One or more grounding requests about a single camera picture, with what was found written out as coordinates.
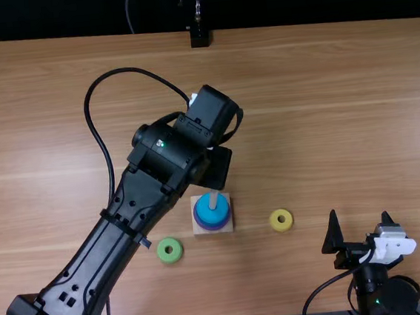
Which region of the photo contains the black clamp stand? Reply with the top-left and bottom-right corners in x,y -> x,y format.
176,0 -> 216,50

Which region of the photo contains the dark blue ring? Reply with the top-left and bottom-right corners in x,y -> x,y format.
192,201 -> 230,229

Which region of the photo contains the light blue ring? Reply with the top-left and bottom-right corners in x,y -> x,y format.
193,193 -> 229,225

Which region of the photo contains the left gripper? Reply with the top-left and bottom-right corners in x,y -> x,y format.
171,81 -> 252,194

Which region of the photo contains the purple ring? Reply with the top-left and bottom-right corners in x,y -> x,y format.
192,203 -> 231,232

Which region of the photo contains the wooden peg base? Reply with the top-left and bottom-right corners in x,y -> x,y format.
189,188 -> 237,238

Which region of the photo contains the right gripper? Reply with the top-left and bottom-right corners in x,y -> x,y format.
318,203 -> 400,271

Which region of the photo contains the grey cable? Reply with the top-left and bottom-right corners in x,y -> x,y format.
124,0 -> 139,36

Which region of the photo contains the light green ring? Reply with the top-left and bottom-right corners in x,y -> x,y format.
155,236 -> 186,266

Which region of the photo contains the yellow ring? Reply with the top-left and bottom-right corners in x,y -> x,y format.
268,208 -> 295,233

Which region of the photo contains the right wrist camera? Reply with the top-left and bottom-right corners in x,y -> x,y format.
364,219 -> 419,267

